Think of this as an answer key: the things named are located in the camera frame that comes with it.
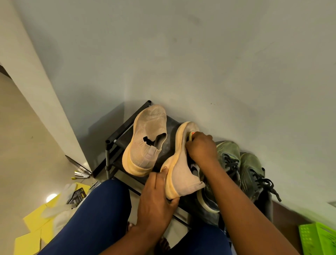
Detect black metal shoe rack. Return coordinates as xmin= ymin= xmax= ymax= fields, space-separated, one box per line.
xmin=92 ymin=100 xmax=234 ymax=247

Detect green plastic basket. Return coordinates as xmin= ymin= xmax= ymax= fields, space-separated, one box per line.
xmin=298 ymin=222 xmax=336 ymax=255

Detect person's right hand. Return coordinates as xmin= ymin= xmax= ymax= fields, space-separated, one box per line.
xmin=185 ymin=131 xmax=218 ymax=170

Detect dark blue trousers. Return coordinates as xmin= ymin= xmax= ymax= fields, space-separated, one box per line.
xmin=38 ymin=178 xmax=233 ymax=255

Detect small dark packet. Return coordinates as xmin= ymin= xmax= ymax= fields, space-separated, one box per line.
xmin=68 ymin=188 xmax=88 ymax=206

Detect beige suede shoe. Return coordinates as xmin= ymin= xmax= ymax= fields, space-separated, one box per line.
xmin=121 ymin=105 xmax=168 ymax=177
xmin=160 ymin=121 xmax=206 ymax=200

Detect person's right foot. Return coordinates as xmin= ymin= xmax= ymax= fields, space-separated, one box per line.
xmin=155 ymin=236 xmax=171 ymax=255

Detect person's left hand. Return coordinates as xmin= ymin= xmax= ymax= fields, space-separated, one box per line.
xmin=136 ymin=167 xmax=180 ymax=234

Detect dark brown low bench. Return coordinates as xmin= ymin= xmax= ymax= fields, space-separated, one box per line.
xmin=272 ymin=201 xmax=313 ymax=255

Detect person's right forearm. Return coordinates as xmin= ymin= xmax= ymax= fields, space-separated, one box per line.
xmin=199 ymin=161 xmax=301 ymax=255

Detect green sneaker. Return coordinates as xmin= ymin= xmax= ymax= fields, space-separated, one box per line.
xmin=239 ymin=152 xmax=282 ymax=222
xmin=196 ymin=140 xmax=242 ymax=214

